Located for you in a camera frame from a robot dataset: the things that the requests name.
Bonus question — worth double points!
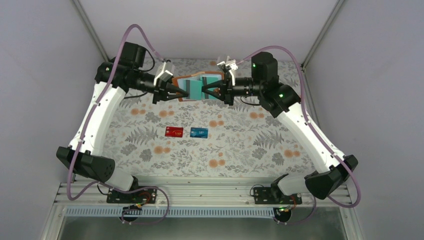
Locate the teal card with black stripe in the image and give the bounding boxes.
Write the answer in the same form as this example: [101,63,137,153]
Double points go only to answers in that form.
[201,76,222,100]

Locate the brown leather card holder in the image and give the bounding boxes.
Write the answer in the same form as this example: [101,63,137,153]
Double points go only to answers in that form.
[172,71,224,102]

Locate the red VIP credit card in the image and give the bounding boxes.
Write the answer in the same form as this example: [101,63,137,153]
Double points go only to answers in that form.
[164,126,184,138]

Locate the blue credit card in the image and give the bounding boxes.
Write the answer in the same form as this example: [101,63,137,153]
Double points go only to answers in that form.
[190,127,209,139]

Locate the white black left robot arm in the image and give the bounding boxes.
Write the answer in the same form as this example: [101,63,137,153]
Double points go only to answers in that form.
[56,42,188,192]

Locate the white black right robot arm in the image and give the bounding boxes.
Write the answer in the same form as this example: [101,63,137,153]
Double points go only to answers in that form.
[202,51,358,200]

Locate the floral patterned table mat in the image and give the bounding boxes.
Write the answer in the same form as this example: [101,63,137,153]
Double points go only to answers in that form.
[74,57,324,178]

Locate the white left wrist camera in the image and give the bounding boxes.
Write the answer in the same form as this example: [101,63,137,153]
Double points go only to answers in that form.
[153,60,175,87]

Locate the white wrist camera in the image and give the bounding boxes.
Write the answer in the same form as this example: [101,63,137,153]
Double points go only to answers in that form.
[153,60,175,87]
[216,55,238,87]

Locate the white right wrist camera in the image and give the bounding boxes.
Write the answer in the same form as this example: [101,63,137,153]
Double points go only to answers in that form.
[216,55,238,87]

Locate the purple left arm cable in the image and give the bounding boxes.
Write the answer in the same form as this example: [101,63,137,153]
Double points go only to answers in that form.
[66,24,165,202]

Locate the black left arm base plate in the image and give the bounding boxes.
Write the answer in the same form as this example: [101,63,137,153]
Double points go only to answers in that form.
[106,188,158,205]

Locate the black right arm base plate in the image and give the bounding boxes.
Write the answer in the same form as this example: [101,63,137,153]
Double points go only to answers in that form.
[250,186,303,205]

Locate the grey slotted cable duct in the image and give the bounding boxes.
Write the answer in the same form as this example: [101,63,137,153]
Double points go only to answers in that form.
[64,206,274,219]

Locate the aluminium rail frame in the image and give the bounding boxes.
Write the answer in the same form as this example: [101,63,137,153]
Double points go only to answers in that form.
[53,176,352,207]

